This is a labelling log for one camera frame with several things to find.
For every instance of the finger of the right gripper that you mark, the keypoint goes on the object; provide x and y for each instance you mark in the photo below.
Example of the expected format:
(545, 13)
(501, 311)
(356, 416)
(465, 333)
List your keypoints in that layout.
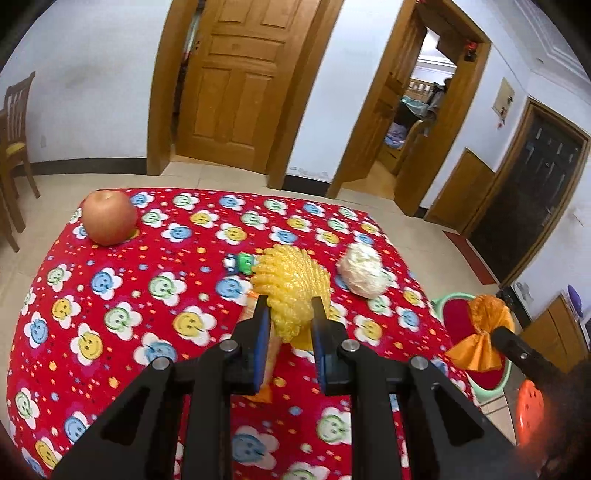
(530, 362)

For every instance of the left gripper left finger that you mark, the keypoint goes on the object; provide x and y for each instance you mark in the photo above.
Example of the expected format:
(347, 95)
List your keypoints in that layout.
(173, 419)

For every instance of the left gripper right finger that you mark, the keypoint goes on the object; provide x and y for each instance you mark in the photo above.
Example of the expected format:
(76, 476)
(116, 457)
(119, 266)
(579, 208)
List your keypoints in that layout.
(408, 416)

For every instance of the orange wrapper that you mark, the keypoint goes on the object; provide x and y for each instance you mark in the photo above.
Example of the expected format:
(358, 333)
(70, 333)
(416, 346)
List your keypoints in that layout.
(470, 323)

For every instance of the orange snack packet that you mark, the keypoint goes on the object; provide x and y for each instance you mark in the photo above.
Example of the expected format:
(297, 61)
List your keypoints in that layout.
(272, 350)

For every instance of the white paper ball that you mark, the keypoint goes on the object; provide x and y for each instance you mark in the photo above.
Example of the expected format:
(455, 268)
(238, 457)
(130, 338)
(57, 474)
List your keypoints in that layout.
(362, 270)

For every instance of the yellow foam fruit net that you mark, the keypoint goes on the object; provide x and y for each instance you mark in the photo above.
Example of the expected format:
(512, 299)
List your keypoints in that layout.
(290, 279)

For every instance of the orange plastic stool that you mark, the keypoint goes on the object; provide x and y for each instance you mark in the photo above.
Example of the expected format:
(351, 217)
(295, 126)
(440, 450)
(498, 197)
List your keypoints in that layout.
(529, 412)

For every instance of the wooden low cabinet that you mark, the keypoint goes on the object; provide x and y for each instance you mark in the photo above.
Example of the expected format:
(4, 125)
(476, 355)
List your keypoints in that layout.
(557, 335)

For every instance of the red bin green rim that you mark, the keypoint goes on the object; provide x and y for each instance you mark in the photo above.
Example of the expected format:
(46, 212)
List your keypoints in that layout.
(486, 386)

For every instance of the red doormat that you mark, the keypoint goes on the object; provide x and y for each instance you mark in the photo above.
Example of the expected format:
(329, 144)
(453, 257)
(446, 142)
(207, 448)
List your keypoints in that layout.
(473, 260)

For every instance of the red smiley flower tablecloth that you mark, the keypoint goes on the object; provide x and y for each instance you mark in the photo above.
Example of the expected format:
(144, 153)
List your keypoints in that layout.
(95, 317)

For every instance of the dark entrance door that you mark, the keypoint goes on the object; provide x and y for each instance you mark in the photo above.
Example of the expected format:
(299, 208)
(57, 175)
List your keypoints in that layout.
(533, 187)

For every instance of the green blue toy figure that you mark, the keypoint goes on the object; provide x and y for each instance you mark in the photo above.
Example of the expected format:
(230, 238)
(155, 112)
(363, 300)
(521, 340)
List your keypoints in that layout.
(241, 263)

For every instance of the red apple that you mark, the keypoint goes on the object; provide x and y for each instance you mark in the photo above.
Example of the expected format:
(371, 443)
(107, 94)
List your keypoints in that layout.
(109, 217)

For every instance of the open wooden door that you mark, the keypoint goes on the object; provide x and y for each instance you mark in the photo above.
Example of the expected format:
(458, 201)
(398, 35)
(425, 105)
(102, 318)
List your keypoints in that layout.
(389, 85)

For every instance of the far wooden chair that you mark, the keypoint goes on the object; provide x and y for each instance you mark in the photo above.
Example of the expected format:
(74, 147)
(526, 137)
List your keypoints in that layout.
(14, 153)

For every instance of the closed wooden door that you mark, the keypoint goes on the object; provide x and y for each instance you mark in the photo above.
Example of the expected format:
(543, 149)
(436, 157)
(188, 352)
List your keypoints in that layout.
(244, 57)

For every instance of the wooden wall panel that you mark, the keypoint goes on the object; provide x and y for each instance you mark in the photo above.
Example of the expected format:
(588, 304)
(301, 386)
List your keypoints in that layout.
(463, 193)

